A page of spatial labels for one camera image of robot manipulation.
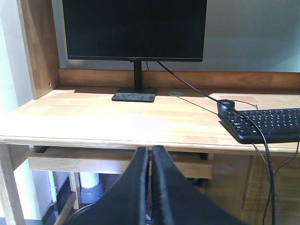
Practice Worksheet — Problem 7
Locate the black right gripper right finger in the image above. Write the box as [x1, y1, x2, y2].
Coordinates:
[151, 145, 244, 225]

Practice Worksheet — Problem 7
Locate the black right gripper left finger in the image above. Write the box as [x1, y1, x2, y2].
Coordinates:
[65, 147, 149, 225]

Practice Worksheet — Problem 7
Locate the wooden desk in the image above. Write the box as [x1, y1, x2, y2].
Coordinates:
[0, 0, 300, 225]

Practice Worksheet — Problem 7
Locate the black computer mouse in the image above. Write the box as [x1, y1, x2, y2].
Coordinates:
[217, 99, 235, 112]

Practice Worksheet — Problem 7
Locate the black keyboard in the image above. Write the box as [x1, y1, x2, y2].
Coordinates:
[218, 108, 300, 144]

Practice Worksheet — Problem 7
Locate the black monitor cable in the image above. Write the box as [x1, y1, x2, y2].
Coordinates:
[156, 61, 276, 225]

